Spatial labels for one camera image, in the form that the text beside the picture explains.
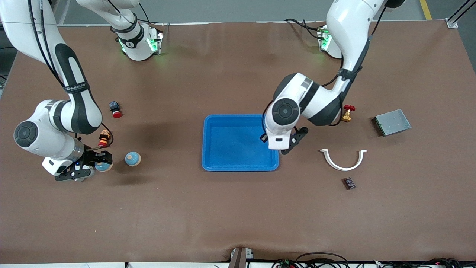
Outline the black arm base cable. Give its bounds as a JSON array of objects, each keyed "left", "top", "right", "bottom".
[{"left": 284, "top": 18, "right": 324, "bottom": 39}]

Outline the aluminium frame post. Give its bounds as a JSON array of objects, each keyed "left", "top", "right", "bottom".
[{"left": 446, "top": 0, "right": 476, "bottom": 29}]

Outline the blue plastic tray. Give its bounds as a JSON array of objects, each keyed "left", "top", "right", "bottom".
[{"left": 202, "top": 114, "right": 280, "bottom": 172}]

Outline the white half-ring bracket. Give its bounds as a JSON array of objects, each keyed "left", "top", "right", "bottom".
[{"left": 320, "top": 149, "right": 367, "bottom": 172}]

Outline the black looped cable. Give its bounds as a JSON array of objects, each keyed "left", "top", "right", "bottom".
[{"left": 296, "top": 252, "right": 349, "bottom": 268}]

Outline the metal table edge clamp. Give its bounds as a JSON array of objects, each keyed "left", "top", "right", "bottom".
[{"left": 228, "top": 247, "right": 255, "bottom": 268}]

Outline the brass valve red handle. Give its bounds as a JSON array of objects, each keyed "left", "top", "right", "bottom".
[{"left": 341, "top": 105, "right": 356, "bottom": 123}]

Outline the black cable bundle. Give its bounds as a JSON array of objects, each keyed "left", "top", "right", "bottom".
[{"left": 376, "top": 258, "right": 476, "bottom": 268}]

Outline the grey metal box module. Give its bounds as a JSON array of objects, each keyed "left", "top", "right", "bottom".
[{"left": 372, "top": 109, "right": 412, "bottom": 137}]

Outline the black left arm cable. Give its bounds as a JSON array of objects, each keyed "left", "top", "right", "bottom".
[{"left": 261, "top": 6, "right": 385, "bottom": 135}]

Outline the red yellow stacked switch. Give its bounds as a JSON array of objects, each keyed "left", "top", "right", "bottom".
[{"left": 98, "top": 129, "right": 112, "bottom": 149}]

